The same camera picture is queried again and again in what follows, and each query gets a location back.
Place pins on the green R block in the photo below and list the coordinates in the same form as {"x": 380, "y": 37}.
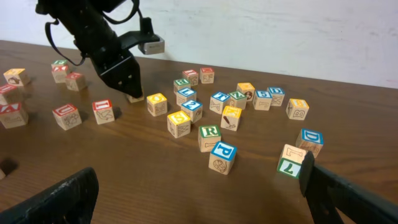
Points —
{"x": 208, "y": 136}

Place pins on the yellow pineapple block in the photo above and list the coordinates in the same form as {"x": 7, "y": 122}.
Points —
{"x": 157, "y": 104}

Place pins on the blue P block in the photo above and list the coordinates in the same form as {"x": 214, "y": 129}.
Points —
{"x": 222, "y": 157}

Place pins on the blue 5 block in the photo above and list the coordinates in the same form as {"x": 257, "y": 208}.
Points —
{"x": 262, "y": 100}

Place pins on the blue 2 block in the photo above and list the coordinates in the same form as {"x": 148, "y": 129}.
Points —
{"x": 194, "y": 109}

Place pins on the red I block far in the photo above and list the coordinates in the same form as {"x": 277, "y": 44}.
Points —
{"x": 192, "y": 76}

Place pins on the red A block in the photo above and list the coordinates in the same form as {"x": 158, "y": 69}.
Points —
{"x": 13, "y": 115}

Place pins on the yellow S block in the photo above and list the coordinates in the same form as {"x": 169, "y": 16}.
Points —
{"x": 179, "y": 124}

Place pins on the red U block right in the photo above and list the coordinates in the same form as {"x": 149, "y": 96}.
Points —
{"x": 67, "y": 116}

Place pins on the red U block left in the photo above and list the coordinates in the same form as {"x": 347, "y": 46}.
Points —
{"x": 10, "y": 94}

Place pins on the green Z block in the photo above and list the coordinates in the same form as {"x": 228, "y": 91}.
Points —
{"x": 238, "y": 99}

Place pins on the red i block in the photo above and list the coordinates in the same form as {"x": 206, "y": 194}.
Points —
{"x": 103, "y": 111}
{"x": 192, "y": 76}

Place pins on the red u block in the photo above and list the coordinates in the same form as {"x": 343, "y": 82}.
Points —
{"x": 10, "y": 94}
{"x": 67, "y": 116}

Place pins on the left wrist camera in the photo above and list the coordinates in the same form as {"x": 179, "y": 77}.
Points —
{"x": 151, "y": 48}

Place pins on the green F block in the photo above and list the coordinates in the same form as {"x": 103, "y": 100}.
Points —
{"x": 59, "y": 63}

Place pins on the yellow hammer block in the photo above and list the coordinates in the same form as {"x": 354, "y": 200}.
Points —
{"x": 230, "y": 118}

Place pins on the red M block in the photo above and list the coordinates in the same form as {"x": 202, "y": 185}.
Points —
{"x": 207, "y": 75}

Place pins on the green 7 block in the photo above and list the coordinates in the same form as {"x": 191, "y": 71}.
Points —
{"x": 291, "y": 160}

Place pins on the green B block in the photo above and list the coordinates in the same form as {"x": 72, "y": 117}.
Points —
{"x": 181, "y": 83}

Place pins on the blue T block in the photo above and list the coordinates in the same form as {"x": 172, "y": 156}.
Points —
{"x": 218, "y": 101}

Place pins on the blue L block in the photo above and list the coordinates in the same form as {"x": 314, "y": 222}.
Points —
{"x": 185, "y": 94}

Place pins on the red E block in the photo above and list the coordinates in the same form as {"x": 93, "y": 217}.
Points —
{"x": 75, "y": 81}

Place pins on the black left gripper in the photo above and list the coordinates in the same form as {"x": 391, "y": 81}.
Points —
{"x": 114, "y": 64}

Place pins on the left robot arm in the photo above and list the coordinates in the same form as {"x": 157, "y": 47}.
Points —
{"x": 70, "y": 13}

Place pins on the red Y block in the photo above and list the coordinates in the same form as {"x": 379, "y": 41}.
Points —
{"x": 60, "y": 73}

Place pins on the yellow far block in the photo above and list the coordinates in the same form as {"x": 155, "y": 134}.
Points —
{"x": 247, "y": 89}

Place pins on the yellow 8 block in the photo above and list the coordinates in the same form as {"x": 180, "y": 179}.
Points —
{"x": 297, "y": 109}

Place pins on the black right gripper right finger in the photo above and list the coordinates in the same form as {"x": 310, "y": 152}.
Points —
{"x": 327, "y": 194}

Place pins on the yellow acorn block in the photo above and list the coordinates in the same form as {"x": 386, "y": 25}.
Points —
{"x": 17, "y": 77}

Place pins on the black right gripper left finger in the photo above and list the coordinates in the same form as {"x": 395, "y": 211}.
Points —
{"x": 71, "y": 200}

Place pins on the blue D block right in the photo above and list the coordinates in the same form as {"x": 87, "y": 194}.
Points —
{"x": 310, "y": 140}

